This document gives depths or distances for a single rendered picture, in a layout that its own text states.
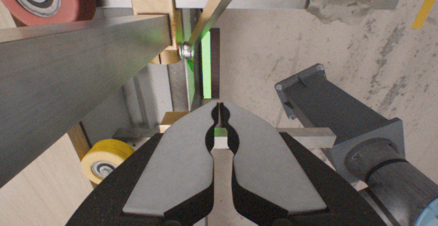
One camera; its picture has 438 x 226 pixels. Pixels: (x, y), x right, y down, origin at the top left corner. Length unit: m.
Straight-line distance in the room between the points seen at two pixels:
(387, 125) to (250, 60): 0.72
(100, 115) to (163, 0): 0.35
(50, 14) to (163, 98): 0.37
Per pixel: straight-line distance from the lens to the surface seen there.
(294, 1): 0.28
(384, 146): 0.87
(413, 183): 0.80
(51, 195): 0.48
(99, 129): 0.52
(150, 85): 0.57
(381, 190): 0.80
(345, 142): 0.84
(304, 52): 1.27
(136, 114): 0.64
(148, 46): 0.18
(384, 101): 1.74
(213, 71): 0.44
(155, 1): 0.26
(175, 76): 0.45
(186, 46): 0.27
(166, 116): 0.36
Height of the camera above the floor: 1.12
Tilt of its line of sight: 62 degrees down
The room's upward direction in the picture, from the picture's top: 177 degrees clockwise
